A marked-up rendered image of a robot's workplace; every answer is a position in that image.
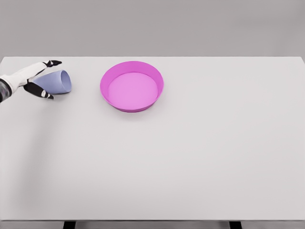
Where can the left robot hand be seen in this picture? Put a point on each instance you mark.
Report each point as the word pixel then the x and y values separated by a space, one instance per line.
pixel 31 71

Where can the pale blue cup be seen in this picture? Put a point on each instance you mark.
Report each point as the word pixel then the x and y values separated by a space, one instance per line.
pixel 53 82

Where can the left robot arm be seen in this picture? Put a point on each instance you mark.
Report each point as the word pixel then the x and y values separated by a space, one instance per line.
pixel 7 83

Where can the pink round plate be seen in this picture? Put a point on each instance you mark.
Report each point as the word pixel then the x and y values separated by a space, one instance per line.
pixel 131 88

